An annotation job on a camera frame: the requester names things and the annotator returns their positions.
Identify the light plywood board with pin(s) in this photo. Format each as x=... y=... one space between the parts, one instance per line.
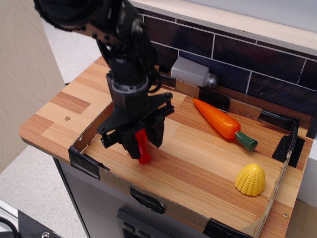
x=29 y=75

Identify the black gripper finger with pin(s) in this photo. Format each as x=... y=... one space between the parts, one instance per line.
x=130 y=143
x=155 y=130

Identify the yellow toy corn piece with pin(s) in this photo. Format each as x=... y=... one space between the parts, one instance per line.
x=250 y=180

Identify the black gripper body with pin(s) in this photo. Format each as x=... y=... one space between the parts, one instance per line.
x=132 y=109

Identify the white salt shaker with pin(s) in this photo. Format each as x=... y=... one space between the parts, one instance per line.
x=194 y=73

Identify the dark brick backsplash panel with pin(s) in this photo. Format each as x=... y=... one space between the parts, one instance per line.
x=275 y=74

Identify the orange toy carrot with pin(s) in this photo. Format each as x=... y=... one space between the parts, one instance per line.
x=223 y=123

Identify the cardboard fence with black tape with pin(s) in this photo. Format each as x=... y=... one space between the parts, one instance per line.
x=191 y=176

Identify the red hot sauce bottle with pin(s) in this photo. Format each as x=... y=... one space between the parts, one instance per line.
x=141 y=137

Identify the grey cabinet control panel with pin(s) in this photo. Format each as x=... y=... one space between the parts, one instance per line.
x=132 y=227

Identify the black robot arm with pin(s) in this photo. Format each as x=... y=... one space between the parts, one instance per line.
x=121 y=35

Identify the black metal base plate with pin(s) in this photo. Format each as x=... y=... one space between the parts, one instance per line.
x=30 y=228

